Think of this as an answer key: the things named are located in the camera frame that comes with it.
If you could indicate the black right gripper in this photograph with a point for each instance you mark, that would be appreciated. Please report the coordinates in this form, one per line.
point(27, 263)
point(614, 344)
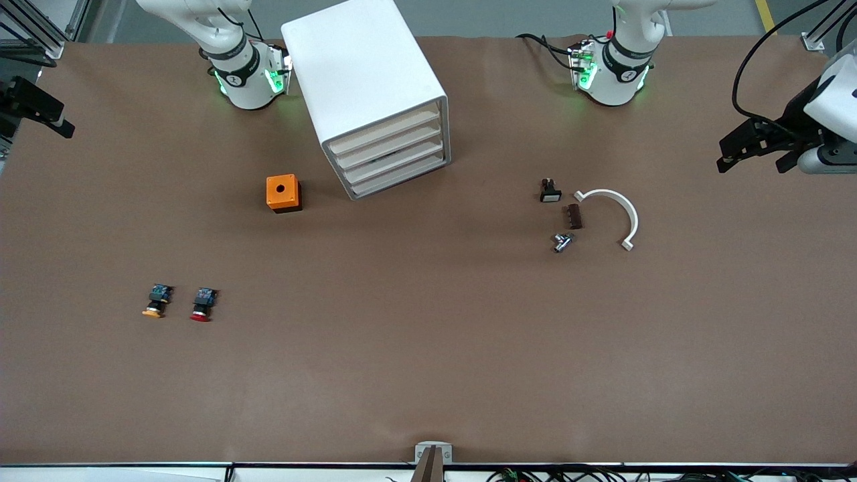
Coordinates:
point(20, 97)

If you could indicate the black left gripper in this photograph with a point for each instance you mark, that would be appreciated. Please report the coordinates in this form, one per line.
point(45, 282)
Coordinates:
point(795, 115)

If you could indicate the red push button switch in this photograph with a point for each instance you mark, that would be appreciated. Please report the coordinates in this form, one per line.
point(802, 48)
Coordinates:
point(203, 298)

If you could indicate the white tray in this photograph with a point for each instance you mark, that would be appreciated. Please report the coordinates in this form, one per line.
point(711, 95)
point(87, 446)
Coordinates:
point(390, 145)

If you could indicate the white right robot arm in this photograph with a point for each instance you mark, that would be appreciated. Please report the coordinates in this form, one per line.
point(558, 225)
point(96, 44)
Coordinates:
point(244, 87)

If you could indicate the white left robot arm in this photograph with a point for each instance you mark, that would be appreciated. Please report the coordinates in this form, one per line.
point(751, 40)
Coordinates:
point(616, 84)

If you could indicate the brown terminal block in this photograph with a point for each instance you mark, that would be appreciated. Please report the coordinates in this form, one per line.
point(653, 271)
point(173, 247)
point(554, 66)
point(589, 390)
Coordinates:
point(574, 217)

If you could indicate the aluminium frame profile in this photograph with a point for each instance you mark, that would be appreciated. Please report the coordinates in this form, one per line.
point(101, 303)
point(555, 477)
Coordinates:
point(40, 27)
point(813, 41)

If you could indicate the white curved plastic bracket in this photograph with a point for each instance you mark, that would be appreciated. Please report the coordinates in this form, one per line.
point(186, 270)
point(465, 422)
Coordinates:
point(627, 209)

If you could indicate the black switch with white face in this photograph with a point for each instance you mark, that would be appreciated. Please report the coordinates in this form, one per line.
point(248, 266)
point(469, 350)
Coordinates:
point(550, 194)

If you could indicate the silver key switch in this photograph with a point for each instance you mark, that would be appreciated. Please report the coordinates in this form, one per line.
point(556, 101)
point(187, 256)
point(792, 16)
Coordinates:
point(562, 242)

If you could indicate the orange push button switch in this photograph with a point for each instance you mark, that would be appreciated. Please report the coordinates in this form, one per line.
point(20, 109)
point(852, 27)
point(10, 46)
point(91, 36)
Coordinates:
point(159, 294)

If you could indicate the orange button enclosure box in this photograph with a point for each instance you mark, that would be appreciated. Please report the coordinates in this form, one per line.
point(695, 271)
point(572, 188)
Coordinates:
point(281, 191)

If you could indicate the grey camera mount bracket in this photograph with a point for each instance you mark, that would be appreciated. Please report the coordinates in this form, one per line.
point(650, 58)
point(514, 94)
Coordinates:
point(434, 450)

